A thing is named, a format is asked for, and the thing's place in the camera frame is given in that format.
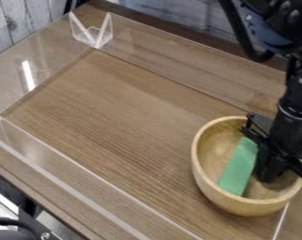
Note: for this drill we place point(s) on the green rectangular block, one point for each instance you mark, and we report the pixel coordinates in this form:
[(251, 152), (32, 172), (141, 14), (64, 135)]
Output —
[(236, 174)]

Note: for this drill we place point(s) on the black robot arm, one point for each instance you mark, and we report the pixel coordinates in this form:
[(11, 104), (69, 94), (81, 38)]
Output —
[(267, 27)]

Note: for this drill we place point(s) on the black metal table bracket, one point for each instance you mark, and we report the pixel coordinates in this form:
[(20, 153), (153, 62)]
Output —
[(42, 231)]

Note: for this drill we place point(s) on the light wooden bowl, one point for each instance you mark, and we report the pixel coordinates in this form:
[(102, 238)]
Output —
[(211, 149)]

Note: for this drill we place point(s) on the clear acrylic enclosure wall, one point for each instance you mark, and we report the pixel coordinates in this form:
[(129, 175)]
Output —
[(97, 124)]

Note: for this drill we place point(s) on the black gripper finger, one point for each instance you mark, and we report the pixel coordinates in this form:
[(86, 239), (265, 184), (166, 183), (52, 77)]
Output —
[(271, 162)]

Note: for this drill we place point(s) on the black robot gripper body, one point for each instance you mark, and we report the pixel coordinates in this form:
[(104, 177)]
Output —
[(281, 131)]

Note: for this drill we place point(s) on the clear acrylic corner bracket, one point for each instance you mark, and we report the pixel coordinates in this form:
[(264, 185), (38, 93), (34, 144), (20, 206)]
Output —
[(92, 36)]

